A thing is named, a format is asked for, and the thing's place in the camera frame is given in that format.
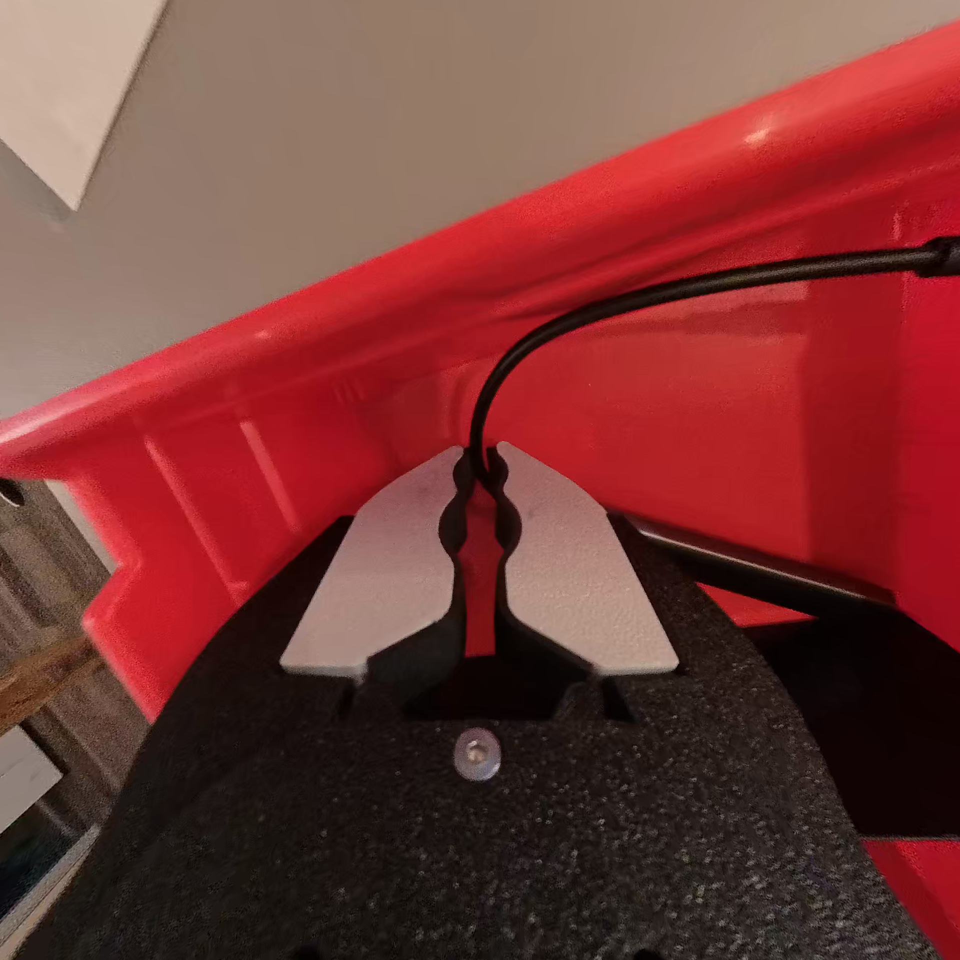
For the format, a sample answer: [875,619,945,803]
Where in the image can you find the red plastic bin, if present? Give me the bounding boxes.
[0,22,960,960]

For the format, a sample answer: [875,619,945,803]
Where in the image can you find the thin black cable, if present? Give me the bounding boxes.
[468,236,960,481]

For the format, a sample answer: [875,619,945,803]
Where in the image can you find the white printed sheet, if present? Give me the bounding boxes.
[0,0,168,213]

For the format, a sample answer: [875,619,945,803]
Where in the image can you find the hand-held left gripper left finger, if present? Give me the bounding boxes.
[279,444,470,710]

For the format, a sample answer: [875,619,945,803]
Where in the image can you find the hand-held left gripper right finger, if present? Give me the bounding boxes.
[486,441,681,706]

